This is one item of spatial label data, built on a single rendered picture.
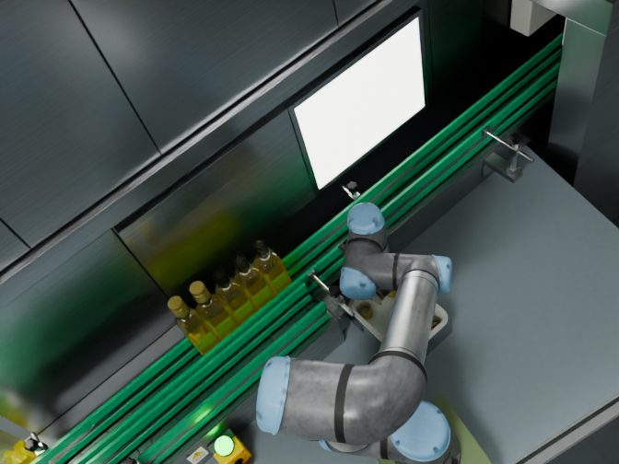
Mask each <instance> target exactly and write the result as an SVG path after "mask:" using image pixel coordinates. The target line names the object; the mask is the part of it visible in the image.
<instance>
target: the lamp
mask: <svg viewBox="0 0 619 464"><path fill-rule="evenodd" d="M215 450H216V452H217V453H218V454H219V455H220V456H222V457H227V456H229V455H230V454H231V453H232V452H233V450H234V442H233V441H232V440H231V439H230V438H229V437H227V436H221V437H219V438H218V439H217V440H216V443H215Z"/></svg>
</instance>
